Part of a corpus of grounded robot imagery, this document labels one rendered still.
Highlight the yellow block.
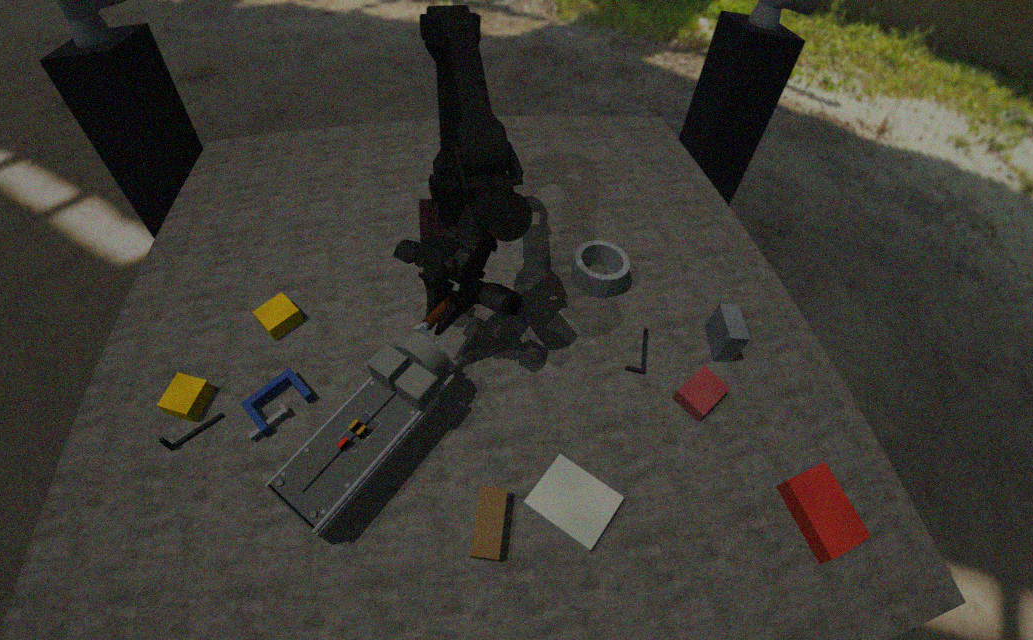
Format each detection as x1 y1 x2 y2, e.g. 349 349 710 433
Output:
253 293 303 341
157 373 215 422

